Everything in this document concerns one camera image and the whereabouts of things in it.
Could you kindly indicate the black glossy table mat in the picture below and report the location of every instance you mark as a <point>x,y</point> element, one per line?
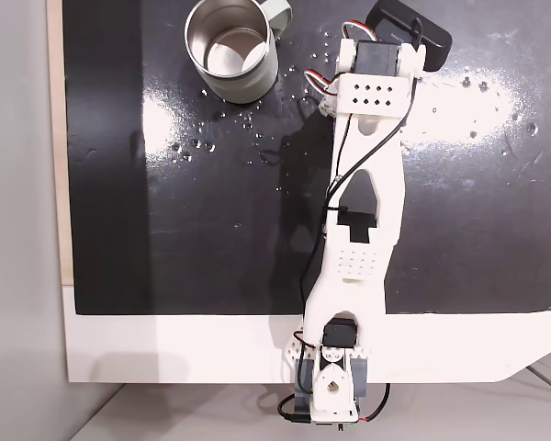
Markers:
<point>211,206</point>

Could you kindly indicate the pale green steel mug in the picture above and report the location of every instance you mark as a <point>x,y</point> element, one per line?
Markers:
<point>239,50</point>

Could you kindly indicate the grey table clamp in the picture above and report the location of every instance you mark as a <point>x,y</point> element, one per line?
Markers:
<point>361,376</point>

